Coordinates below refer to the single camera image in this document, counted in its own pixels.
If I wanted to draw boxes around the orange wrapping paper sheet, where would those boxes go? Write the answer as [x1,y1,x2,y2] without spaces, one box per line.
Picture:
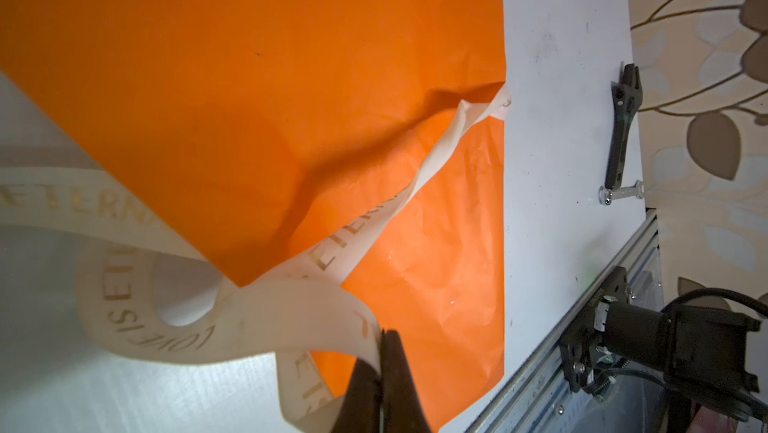
[1,0,506,432]

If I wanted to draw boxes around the silver small wrench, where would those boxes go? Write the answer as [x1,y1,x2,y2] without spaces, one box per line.
[598,180,645,206]

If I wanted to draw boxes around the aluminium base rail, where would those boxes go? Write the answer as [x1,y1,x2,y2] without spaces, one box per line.
[468,209,664,432]

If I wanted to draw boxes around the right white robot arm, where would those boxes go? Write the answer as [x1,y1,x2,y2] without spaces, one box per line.
[558,267,767,422]

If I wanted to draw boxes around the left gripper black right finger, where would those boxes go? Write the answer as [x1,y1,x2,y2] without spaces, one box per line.
[381,330,431,433]

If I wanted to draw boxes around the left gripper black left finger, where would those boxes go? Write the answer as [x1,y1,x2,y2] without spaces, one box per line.
[331,359,382,433]

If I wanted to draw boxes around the black adjustable wrench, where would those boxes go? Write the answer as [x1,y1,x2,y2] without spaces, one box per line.
[604,63,643,190]

